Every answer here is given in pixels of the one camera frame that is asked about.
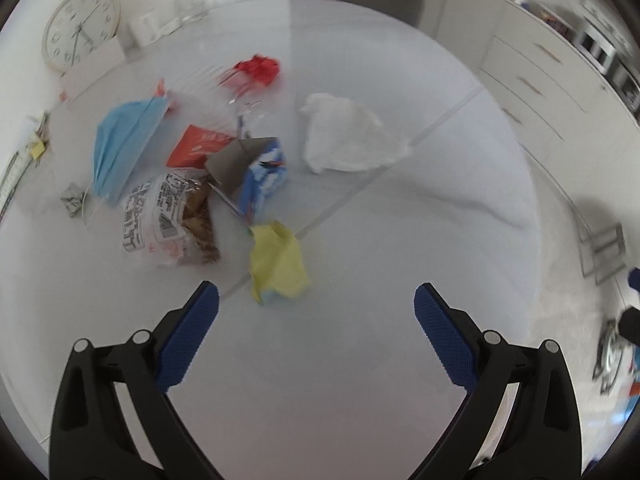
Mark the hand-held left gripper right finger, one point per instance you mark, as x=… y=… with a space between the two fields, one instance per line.
x=442 y=335

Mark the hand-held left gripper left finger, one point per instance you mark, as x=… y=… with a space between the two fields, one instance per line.
x=192 y=335

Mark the pink plastic wrapper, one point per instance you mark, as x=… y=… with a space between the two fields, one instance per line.
x=161 y=92

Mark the red plastic bag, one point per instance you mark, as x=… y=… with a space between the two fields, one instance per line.
x=255 y=70

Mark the crumpled yellow paper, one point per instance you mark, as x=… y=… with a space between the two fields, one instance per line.
x=277 y=260

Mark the clear printed snack bag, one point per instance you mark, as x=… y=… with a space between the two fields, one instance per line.
x=165 y=220

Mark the blue cardboard carton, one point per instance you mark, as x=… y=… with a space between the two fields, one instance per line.
x=262 y=180

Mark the red snack packet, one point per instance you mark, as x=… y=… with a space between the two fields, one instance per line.
x=197 y=145

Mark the blue face mask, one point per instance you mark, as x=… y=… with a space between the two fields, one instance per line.
x=122 y=145

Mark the crumpled white tissue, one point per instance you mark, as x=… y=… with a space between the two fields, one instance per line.
x=345 y=135

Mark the yellow sticky note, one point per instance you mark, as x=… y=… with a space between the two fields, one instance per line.
x=36 y=150

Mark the white drawer cabinet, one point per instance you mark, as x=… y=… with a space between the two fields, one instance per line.
x=545 y=80

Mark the clear drinking glass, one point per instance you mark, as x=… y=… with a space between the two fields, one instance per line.
x=195 y=2

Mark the row of small shelf items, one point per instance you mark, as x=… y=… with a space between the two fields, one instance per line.
x=542 y=12

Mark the grey metal frame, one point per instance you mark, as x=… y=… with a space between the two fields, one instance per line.
x=602 y=252

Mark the round white wall clock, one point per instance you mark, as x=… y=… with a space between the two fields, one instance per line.
x=82 y=27

